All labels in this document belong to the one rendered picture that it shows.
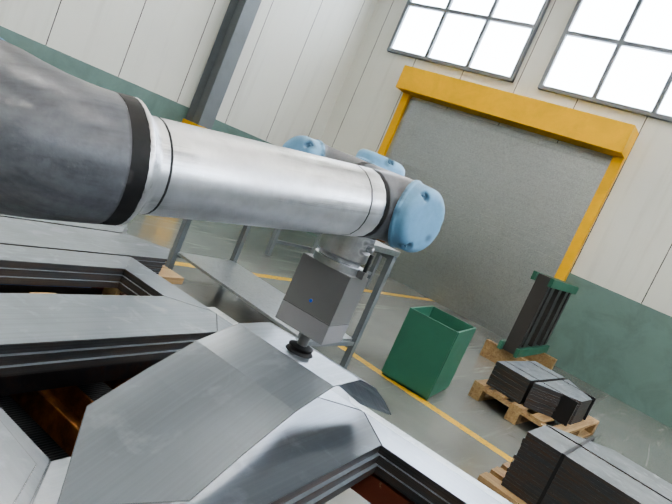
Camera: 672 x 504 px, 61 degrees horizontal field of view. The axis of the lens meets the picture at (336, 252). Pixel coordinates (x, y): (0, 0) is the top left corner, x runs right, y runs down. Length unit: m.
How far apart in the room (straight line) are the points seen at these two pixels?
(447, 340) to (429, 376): 0.31
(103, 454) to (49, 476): 0.08
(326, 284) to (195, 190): 0.38
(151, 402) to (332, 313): 0.26
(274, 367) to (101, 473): 0.25
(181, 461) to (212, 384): 0.12
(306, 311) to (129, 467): 0.30
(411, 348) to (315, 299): 3.62
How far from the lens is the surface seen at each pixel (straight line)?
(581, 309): 8.81
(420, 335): 4.37
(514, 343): 6.84
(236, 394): 0.73
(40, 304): 1.16
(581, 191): 9.01
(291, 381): 0.76
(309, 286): 0.80
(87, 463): 0.69
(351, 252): 0.78
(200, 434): 0.69
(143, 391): 0.74
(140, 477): 0.67
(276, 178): 0.48
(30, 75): 0.42
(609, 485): 3.17
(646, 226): 8.81
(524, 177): 9.27
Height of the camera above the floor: 1.29
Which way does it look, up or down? 7 degrees down
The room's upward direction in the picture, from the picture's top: 23 degrees clockwise
